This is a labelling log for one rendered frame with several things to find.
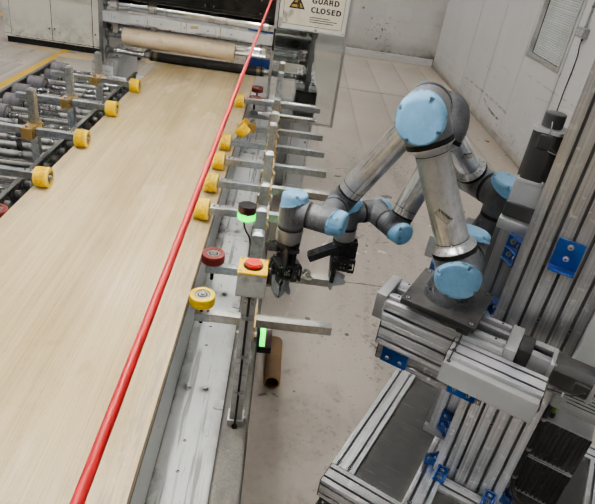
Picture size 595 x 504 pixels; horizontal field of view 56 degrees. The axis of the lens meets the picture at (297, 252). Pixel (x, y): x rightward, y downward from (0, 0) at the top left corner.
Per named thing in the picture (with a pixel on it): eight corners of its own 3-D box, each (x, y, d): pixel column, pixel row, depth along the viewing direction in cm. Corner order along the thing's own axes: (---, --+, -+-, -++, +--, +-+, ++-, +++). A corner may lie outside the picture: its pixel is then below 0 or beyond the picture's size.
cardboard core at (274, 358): (283, 336, 291) (281, 377, 266) (281, 348, 295) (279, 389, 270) (267, 335, 291) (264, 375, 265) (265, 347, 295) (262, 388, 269)
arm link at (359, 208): (369, 201, 183) (347, 204, 180) (363, 231, 189) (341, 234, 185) (356, 191, 189) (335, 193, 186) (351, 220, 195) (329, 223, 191)
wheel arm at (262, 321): (329, 331, 183) (331, 321, 181) (330, 338, 180) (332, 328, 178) (195, 316, 180) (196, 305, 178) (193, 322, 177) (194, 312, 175)
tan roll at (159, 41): (304, 69, 420) (307, 52, 414) (304, 73, 409) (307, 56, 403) (110, 41, 411) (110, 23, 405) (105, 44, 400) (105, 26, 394)
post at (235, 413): (243, 415, 161) (260, 285, 139) (242, 428, 157) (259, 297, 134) (228, 413, 161) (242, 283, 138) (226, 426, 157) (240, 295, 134)
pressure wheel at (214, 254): (224, 274, 205) (226, 247, 199) (221, 286, 198) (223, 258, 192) (202, 271, 204) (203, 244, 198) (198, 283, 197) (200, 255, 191)
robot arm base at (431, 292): (480, 294, 171) (490, 267, 166) (466, 317, 159) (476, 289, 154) (433, 275, 177) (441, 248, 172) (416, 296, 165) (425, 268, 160)
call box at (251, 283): (265, 285, 140) (269, 259, 136) (263, 302, 134) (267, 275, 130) (237, 282, 140) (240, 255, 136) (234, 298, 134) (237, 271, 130)
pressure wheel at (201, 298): (202, 311, 184) (204, 282, 178) (218, 323, 180) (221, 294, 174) (182, 320, 179) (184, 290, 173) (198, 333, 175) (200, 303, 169)
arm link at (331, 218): (355, 203, 158) (318, 192, 161) (344, 218, 149) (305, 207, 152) (350, 227, 162) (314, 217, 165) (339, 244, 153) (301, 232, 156)
